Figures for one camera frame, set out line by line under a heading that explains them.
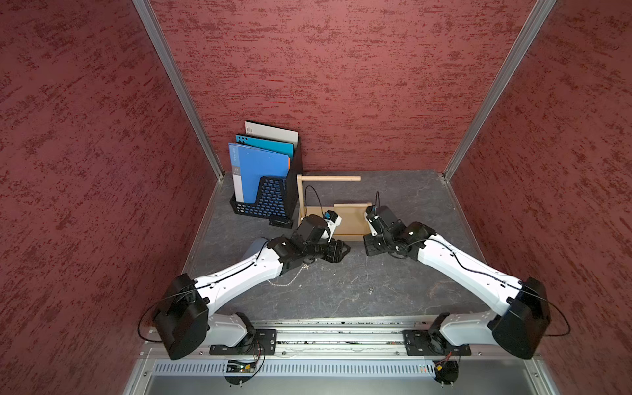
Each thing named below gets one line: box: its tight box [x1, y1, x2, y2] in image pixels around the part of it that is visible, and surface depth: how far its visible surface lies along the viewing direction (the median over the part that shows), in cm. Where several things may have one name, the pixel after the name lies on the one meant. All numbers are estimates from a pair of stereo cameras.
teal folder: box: [235, 134, 294, 158], surface depth 94 cm
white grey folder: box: [244, 120, 299, 148], surface depth 100 cm
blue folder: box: [227, 142, 291, 204], surface depth 91 cm
